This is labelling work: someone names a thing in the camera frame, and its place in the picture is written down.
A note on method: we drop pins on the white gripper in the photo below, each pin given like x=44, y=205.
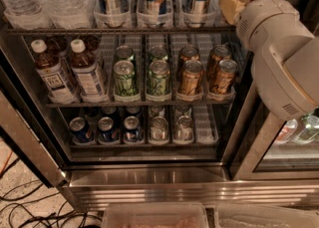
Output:
x=265, y=23

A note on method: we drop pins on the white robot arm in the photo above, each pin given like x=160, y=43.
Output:
x=286, y=62

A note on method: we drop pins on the left rear orange can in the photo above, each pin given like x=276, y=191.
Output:
x=186, y=53

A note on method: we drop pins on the right front orange can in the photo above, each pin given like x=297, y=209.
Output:
x=223, y=79

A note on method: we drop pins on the left front orange can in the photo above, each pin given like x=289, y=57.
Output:
x=191, y=79

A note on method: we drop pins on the right rear green can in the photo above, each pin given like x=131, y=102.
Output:
x=158, y=52

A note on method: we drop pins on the green can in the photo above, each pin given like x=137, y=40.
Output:
x=125, y=52
x=125, y=80
x=158, y=52
x=159, y=88

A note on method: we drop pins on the right front green can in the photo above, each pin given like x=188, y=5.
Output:
x=159, y=88

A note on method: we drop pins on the left rear green can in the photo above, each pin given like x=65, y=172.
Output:
x=125, y=52

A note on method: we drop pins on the right front silver can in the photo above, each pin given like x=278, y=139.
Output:
x=183, y=132

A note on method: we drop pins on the left front green can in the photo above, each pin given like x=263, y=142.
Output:
x=125, y=80

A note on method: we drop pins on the stainless steel fridge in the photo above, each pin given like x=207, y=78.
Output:
x=241, y=152

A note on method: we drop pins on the left front silver can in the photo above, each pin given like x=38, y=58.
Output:
x=159, y=129

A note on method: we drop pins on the right blue pepsi can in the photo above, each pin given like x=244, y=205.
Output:
x=132, y=130

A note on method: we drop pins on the blue pepsi can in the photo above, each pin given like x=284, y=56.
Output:
x=108, y=132
x=81, y=130
x=132, y=130

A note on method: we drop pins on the middle blue pepsi can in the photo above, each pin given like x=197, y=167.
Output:
x=108, y=132

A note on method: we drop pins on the left blue pepsi can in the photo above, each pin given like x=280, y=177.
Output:
x=81, y=130

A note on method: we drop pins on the open fridge door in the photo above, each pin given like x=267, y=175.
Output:
x=23, y=140

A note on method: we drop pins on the right clear water bottle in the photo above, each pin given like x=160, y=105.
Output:
x=69, y=14

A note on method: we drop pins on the right iced tea bottle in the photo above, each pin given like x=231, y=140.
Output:
x=88, y=73

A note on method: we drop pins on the iced tea bottle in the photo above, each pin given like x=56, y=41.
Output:
x=88, y=73
x=54, y=73

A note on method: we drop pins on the left iced tea bottle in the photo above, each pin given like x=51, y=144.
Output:
x=54, y=73

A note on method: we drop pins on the right clear plastic bin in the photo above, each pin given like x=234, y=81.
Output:
x=255, y=216

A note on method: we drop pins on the clear plastic bin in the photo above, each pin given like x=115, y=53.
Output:
x=255, y=216
x=155, y=215

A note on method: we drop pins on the left clear plastic bin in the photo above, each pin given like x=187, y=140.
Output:
x=155, y=215

